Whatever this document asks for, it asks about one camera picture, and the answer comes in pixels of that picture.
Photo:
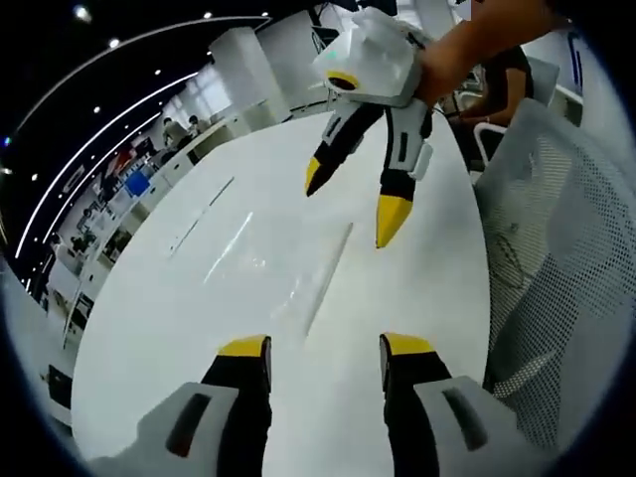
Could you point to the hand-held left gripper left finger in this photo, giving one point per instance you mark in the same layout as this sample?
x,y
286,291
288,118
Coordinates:
x,y
208,412

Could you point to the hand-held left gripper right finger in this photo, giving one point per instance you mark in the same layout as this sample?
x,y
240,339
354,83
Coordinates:
x,y
437,412

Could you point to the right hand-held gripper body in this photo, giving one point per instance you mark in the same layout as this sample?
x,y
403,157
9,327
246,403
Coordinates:
x,y
377,59

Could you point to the clear resealable bag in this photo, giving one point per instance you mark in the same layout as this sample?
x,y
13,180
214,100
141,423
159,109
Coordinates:
x,y
278,278

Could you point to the person's right hand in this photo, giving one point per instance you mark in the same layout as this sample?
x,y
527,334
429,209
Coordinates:
x,y
447,64

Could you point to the white square pillar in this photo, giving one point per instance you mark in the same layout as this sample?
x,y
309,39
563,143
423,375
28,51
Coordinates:
x,y
248,74

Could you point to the white long counter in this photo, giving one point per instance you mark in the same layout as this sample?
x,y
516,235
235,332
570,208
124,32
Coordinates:
x,y
208,141

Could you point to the dark rectangular object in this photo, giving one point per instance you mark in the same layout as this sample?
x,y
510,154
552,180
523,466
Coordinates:
x,y
59,385

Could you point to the white flat strip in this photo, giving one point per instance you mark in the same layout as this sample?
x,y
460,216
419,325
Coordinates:
x,y
204,213

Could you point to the grey mesh office chair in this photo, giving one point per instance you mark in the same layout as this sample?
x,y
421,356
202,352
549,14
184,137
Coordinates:
x,y
561,248

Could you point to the blue storage box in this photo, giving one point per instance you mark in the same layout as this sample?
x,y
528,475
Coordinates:
x,y
137,184

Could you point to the long ceiling light strip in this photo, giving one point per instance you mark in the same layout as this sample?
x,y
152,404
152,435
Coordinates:
x,y
94,164
74,164

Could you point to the red white wall banner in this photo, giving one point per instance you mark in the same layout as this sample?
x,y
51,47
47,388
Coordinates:
x,y
119,160

